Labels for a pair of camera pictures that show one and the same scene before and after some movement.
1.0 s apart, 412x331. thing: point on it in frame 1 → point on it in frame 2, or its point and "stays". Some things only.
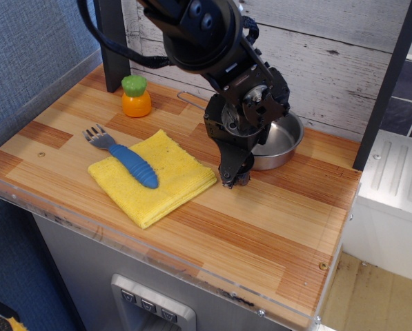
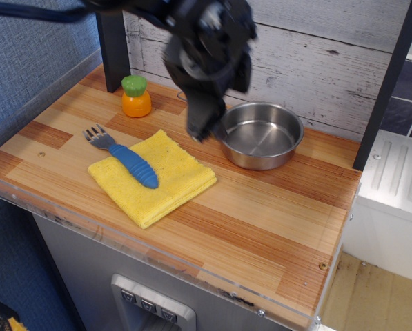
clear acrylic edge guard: [0, 191] stays
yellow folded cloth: [181, 174] stays
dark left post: [109, 19] stays
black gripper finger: [242, 176] → [202, 123]
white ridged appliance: [387, 225] stays
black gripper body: [237, 140] → [208, 52]
